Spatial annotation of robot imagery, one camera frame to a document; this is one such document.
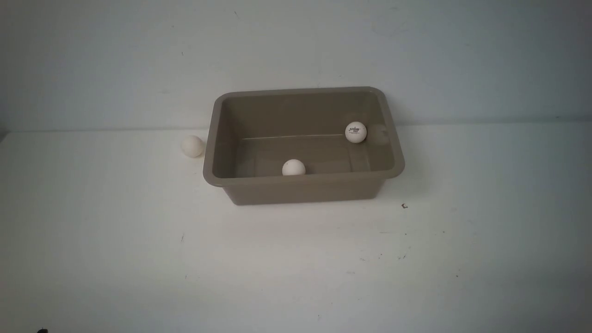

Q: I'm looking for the white ping-pong ball with smudge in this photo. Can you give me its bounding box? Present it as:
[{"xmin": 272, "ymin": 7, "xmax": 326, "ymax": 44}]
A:
[{"xmin": 282, "ymin": 160, "xmax": 306, "ymax": 176}]

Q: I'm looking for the tan plastic storage bin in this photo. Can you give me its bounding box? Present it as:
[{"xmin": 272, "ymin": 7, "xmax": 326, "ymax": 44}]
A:
[{"xmin": 203, "ymin": 86, "xmax": 405, "ymax": 206}]

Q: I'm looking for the white ping-pong ball with logo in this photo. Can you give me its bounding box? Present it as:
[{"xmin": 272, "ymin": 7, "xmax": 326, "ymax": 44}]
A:
[{"xmin": 345, "ymin": 122, "xmax": 367, "ymax": 144}]

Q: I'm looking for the plain white ping-pong ball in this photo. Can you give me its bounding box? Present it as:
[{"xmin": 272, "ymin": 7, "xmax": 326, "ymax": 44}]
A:
[{"xmin": 180, "ymin": 135, "xmax": 205, "ymax": 158}]

